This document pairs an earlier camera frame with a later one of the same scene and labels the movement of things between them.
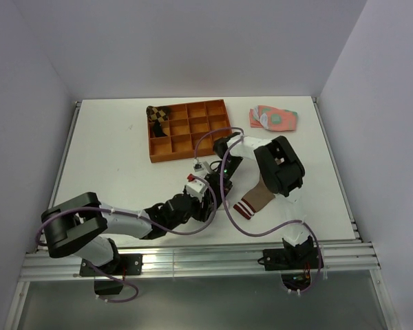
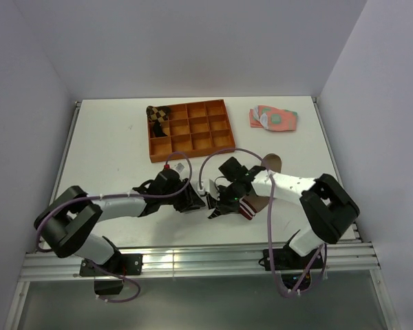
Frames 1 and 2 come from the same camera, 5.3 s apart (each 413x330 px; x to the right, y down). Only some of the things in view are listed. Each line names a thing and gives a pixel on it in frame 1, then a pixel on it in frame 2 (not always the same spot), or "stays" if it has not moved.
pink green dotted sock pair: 272,118 stays
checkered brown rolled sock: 157,115 stays
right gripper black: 226,186 -> 224,206
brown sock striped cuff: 255,199 stays
